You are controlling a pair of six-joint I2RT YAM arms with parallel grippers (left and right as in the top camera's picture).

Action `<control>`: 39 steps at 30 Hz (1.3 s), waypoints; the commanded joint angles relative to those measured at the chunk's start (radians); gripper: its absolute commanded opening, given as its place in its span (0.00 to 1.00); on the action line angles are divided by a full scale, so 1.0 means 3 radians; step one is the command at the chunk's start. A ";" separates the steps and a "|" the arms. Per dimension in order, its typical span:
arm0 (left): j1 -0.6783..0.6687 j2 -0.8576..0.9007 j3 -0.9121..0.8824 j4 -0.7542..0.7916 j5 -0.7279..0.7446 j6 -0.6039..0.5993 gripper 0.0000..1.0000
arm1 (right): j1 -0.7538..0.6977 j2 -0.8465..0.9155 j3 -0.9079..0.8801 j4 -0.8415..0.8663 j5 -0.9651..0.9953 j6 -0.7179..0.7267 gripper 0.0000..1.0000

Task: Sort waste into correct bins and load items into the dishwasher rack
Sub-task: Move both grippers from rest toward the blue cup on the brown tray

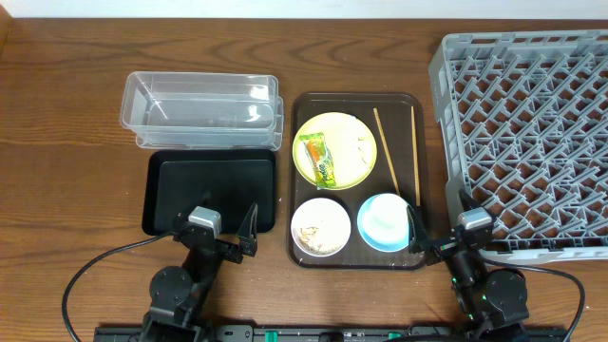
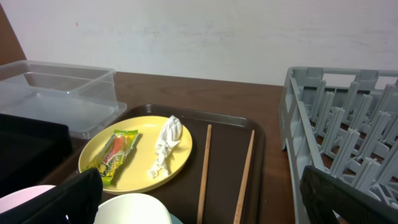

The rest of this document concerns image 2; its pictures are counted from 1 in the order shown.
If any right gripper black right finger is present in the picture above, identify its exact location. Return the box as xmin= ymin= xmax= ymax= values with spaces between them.
xmin=300 ymin=166 xmax=397 ymax=223

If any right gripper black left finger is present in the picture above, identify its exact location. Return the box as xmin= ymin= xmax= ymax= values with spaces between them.
xmin=1 ymin=168 xmax=103 ymax=224

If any green orange snack wrapper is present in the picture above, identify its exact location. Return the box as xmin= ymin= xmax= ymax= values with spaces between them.
xmin=83 ymin=130 xmax=139 ymax=185

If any white cup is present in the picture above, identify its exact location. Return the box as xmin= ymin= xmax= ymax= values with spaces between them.
xmin=94 ymin=193 xmax=172 ymax=224

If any pink bowl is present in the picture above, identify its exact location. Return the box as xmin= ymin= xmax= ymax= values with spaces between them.
xmin=0 ymin=185 xmax=55 ymax=213

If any wooden chopstick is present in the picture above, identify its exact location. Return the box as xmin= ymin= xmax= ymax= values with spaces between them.
xmin=233 ymin=130 xmax=255 ymax=224
xmin=197 ymin=124 xmax=212 ymax=224

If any blue bowl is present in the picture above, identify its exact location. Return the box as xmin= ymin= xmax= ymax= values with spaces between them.
xmin=170 ymin=214 xmax=183 ymax=224

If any white tissue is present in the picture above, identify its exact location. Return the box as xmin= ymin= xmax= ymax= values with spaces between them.
xmin=147 ymin=116 xmax=183 ymax=179

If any black waste tray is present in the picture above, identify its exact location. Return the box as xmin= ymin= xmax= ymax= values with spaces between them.
xmin=1 ymin=114 xmax=73 ymax=197

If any grey dishwasher rack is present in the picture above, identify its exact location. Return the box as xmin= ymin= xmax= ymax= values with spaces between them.
xmin=278 ymin=67 xmax=397 ymax=223

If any yellow plate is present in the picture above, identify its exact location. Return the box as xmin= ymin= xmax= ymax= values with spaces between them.
xmin=78 ymin=116 xmax=193 ymax=195

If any clear plastic bin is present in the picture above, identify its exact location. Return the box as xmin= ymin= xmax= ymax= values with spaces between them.
xmin=1 ymin=60 xmax=127 ymax=139

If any brown serving tray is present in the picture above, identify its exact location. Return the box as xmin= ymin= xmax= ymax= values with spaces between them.
xmin=117 ymin=104 xmax=265 ymax=223

